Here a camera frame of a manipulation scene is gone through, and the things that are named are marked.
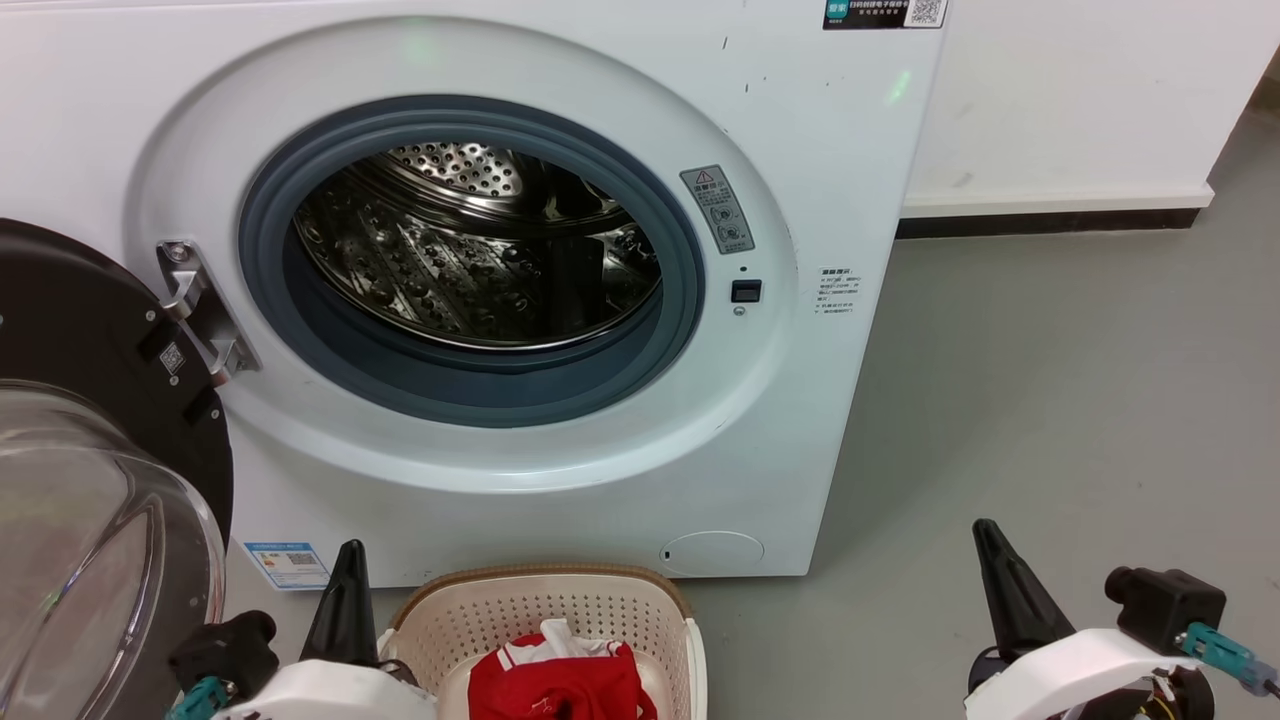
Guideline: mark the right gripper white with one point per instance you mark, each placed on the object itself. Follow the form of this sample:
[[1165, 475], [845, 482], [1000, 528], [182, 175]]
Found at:
[[1070, 670]]

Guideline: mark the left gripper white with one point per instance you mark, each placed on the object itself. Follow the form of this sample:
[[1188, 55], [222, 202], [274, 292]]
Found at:
[[320, 695]]

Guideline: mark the red and white garment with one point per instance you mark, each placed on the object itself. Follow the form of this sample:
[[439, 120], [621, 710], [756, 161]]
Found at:
[[560, 685]]

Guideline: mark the cream plastic laundry basket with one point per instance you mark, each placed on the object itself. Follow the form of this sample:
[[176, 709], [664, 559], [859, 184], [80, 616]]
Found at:
[[560, 605]]

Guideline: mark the stainless steel washing machine drum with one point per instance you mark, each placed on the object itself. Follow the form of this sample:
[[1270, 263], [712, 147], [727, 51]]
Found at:
[[450, 260]]

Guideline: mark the black glass washer door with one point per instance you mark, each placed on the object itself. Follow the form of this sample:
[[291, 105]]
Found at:
[[80, 320]]

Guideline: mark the blue and white label sticker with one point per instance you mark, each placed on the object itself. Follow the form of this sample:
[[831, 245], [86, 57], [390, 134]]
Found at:
[[287, 566]]

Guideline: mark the grey rubber door gasket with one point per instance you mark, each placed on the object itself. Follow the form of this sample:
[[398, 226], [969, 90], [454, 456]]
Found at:
[[500, 395]]

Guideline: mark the white front-load washing machine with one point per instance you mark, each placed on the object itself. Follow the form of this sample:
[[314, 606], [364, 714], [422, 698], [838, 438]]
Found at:
[[800, 420]]

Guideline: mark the round white filter cover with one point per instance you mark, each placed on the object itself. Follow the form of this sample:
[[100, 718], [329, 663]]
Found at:
[[712, 553]]

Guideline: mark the small QR door sticker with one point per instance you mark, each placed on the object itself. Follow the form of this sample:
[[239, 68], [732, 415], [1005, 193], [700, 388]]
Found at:
[[172, 358]]

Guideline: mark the metal door hinge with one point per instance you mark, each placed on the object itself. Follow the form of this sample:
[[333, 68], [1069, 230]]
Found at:
[[205, 320]]

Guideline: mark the white text sticker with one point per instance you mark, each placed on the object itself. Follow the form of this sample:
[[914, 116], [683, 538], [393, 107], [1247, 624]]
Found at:
[[837, 291]]

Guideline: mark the black baseboard strip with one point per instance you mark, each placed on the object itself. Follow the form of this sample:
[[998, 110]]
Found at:
[[1050, 222]]

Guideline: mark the black door latch socket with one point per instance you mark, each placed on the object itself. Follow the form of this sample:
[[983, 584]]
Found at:
[[746, 291]]

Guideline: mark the grey warning triangle sticker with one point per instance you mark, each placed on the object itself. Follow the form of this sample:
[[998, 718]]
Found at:
[[717, 210]]

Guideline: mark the black QR energy label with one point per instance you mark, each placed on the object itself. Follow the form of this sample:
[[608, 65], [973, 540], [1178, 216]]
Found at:
[[885, 12]]

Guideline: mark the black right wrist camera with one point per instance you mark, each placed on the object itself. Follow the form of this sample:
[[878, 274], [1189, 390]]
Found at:
[[1165, 605]]

